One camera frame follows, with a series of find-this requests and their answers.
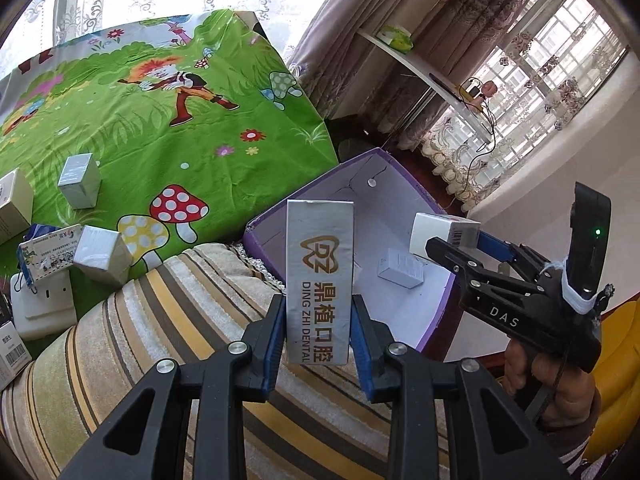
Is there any yellow and white charger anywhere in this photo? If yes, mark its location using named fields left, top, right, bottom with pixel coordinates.
left=459, top=79, right=483, bottom=106

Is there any thin power cable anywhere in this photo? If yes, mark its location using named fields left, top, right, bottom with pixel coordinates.
left=450, top=79, right=501, bottom=203

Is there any metal shelf stand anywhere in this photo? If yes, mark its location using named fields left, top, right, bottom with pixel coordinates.
left=337, top=85, right=436, bottom=163

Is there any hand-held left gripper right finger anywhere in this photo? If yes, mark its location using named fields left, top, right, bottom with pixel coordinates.
left=350, top=292, right=571, bottom=480

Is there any cream cardboard box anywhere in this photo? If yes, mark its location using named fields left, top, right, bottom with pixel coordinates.
left=0, top=167, right=35, bottom=246

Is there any striped beige cushion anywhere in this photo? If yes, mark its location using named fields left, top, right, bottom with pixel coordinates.
left=0, top=242, right=451, bottom=480

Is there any blue-green printed box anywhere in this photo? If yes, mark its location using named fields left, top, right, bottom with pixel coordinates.
left=19, top=224, right=83, bottom=293

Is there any lace window valance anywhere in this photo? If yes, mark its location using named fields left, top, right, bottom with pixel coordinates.
left=420, top=35, right=628, bottom=211

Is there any tall silver box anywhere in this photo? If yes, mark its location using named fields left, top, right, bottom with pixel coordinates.
left=286, top=199, right=356, bottom=367

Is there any white box with barcode end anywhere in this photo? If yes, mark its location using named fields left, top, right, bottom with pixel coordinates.
left=409, top=212, right=482, bottom=257

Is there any mauve patterned curtain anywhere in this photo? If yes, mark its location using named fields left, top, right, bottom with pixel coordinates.
left=287, top=0, right=556, bottom=128

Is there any purple cardboard box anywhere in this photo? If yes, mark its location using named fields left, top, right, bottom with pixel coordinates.
left=242, top=147, right=473, bottom=361

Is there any small white text-printed box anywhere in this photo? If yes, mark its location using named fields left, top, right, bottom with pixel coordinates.
left=377, top=249, right=426, bottom=289

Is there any white curved shelf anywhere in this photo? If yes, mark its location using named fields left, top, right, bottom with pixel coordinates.
left=357, top=27, right=493, bottom=143

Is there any silver and white box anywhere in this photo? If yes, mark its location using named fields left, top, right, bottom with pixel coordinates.
left=72, top=225, right=133, bottom=286

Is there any person's right forearm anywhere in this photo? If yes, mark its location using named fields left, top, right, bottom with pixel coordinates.
left=535, top=402, right=603, bottom=467

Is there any yellow plastic chair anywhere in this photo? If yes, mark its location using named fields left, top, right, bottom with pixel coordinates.
left=582, top=302, right=640, bottom=462

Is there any green cartoon printed blanket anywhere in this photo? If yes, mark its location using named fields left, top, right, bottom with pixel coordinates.
left=0, top=10, right=341, bottom=283

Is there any white socket panel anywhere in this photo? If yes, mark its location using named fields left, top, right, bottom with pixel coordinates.
left=10, top=267, right=78, bottom=341

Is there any small silver box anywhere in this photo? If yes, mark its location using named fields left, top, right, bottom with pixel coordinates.
left=57, top=152, right=102, bottom=209

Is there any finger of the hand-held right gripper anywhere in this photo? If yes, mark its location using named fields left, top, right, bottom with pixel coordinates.
left=425, top=236, right=540, bottom=297
left=475, top=230, right=550, bottom=275

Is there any person's right hand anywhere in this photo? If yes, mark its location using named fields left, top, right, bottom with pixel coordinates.
left=502, top=337, right=601, bottom=432

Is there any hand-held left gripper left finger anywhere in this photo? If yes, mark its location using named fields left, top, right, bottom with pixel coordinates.
left=60, top=294, right=287, bottom=480

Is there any green tissue pack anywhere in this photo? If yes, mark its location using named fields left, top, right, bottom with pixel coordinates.
left=377, top=25, right=415, bottom=53

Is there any white box with barcode label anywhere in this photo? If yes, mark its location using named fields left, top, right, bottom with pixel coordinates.
left=0, top=320, right=32, bottom=391

